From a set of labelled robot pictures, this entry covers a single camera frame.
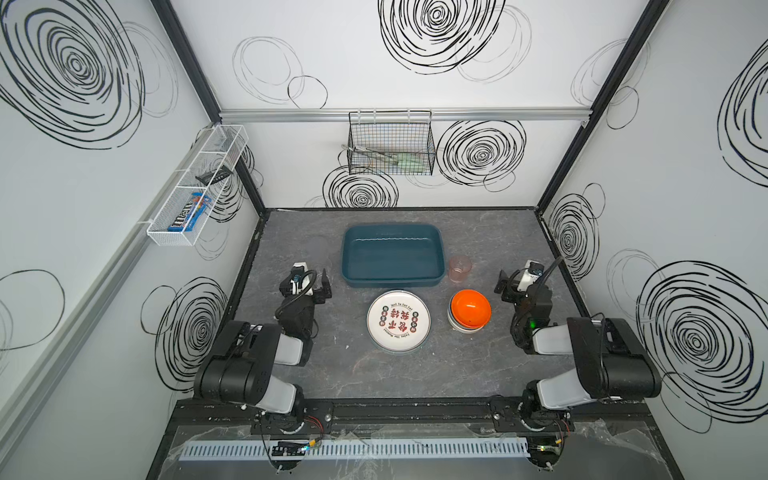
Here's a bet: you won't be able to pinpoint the white plate red characters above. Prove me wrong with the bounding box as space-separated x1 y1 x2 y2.
366 290 432 353

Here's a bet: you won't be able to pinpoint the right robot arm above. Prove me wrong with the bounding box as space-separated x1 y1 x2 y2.
494 257 662 420

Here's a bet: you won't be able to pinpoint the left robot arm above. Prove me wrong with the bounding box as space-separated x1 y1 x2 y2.
193 262 332 419

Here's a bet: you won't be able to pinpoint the teal plastic bin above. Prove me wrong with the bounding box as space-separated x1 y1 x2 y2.
341 223 446 288

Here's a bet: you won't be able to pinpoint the orange bowl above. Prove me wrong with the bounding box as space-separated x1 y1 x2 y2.
449 289 492 325

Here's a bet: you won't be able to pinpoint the pink transparent cup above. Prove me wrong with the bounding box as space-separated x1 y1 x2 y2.
448 255 473 283

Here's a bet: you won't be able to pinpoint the blue candy packet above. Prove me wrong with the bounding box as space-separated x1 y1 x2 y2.
167 192 211 233

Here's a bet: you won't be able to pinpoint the black remote control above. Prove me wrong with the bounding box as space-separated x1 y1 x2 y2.
195 165 232 187

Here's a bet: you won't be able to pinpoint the metal tongs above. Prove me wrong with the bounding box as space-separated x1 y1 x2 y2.
341 144 399 165

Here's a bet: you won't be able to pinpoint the green item in basket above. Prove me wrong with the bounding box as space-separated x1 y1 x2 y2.
394 152 431 174

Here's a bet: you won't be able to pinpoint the white wire shelf basket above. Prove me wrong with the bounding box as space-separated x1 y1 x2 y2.
146 124 248 247

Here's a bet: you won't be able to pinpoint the black mounting rail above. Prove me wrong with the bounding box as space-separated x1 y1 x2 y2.
166 395 651 435

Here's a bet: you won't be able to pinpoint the black wire basket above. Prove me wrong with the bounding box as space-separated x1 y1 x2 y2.
343 109 437 176

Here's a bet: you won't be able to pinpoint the white slotted cable duct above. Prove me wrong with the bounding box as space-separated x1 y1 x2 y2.
178 437 530 461

